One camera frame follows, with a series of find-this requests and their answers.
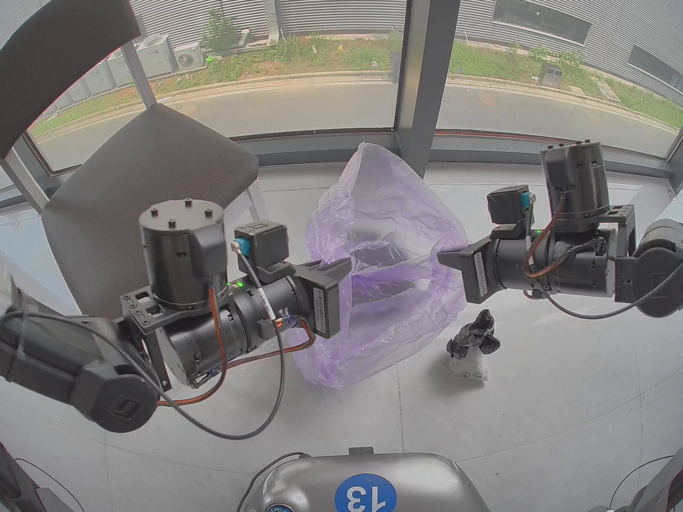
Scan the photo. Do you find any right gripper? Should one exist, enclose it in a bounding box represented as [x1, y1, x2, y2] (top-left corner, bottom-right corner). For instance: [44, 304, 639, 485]
[435, 226, 621, 305]

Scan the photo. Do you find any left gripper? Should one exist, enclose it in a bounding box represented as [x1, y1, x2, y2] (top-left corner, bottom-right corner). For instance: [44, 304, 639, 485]
[166, 258, 354, 389]

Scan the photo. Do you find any purple plastic bag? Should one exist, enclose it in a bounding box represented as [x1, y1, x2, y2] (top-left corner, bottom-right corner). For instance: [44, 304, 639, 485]
[292, 142, 473, 389]

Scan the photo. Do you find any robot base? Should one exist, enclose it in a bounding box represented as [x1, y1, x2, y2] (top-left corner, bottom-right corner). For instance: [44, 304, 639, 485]
[237, 446, 492, 512]

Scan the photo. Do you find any crumpled black plastic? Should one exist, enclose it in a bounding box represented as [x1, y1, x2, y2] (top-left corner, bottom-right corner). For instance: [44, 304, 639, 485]
[447, 310, 501, 361]

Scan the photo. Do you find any grey padded white chair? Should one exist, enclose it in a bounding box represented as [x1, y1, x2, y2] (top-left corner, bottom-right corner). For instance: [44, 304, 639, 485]
[0, 0, 270, 321]

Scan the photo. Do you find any window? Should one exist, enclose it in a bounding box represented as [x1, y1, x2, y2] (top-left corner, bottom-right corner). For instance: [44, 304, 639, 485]
[0, 0, 683, 212]

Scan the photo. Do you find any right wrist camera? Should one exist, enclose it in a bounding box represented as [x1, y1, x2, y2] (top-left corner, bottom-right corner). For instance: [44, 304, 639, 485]
[487, 185, 536, 240]

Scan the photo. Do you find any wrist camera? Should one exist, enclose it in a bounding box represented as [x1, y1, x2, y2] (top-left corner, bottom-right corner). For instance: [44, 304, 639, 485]
[231, 221, 300, 287]
[487, 185, 536, 240]

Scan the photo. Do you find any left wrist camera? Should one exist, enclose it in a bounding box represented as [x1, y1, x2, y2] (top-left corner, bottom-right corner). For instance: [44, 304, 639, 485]
[231, 221, 300, 287]

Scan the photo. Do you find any black cable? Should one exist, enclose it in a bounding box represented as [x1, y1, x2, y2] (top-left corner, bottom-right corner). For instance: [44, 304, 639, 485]
[157, 240, 286, 440]
[237, 451, 310, 512]
[525, 265, 683, 320]

